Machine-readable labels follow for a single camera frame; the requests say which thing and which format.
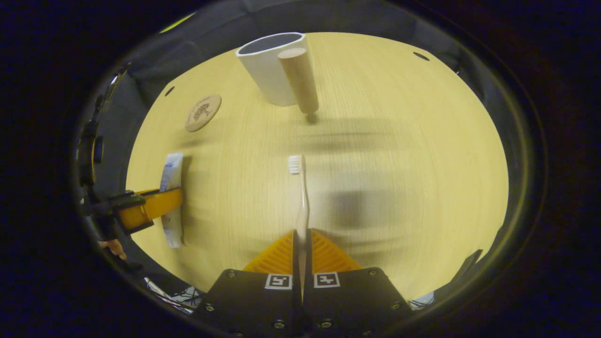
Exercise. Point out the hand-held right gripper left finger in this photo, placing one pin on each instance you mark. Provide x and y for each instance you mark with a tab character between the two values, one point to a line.
253	305

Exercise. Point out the beige toothbrush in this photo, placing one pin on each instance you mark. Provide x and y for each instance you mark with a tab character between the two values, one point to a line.
303	206

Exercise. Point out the round wooden coaster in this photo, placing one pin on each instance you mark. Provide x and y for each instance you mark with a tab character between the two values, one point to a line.
203	112

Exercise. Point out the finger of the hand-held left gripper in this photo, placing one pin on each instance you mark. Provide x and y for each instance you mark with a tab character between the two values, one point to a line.
159	204

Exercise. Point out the white toothpaste tube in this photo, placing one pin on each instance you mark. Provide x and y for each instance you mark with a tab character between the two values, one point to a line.
172	171

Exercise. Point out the wooden desktop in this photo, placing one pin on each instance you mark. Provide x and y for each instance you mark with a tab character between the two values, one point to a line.
399	164

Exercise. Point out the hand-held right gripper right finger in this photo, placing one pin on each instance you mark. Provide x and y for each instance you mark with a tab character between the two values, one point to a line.
352	305

